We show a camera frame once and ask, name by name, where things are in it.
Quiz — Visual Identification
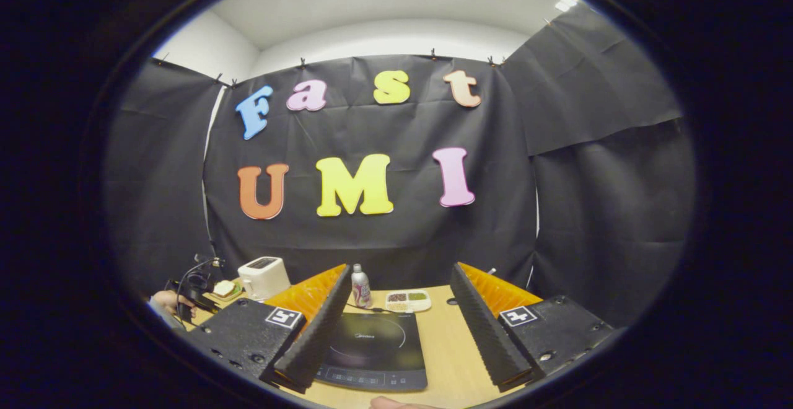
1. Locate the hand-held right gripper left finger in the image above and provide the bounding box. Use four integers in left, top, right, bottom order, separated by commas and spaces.
183, 263, 354, 395

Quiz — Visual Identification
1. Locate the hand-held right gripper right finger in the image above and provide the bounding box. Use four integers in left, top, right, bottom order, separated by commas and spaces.
450, 262, 615, 393

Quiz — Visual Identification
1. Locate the black induction cooktop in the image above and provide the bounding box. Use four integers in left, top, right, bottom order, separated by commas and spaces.
313, 312, 429, 392

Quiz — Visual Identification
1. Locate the small sandwich plate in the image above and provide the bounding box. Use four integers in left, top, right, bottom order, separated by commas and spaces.
209, 279, 243, 302

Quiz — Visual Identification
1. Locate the small drink bottle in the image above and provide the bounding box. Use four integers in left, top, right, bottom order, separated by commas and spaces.
351, 264, 372, 309

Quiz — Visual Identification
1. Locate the white toaster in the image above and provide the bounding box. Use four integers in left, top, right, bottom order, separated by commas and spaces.
238, 256, 292, 301

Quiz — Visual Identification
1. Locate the white divided food tray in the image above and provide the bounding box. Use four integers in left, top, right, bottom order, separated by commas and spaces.
385, 289, 432, 314

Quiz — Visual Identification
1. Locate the black backdrop cloth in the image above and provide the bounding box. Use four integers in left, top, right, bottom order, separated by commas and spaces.
102, 6, 698, 329

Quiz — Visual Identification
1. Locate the black power cable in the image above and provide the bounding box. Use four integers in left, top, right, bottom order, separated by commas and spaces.
344, 302, 414, 315

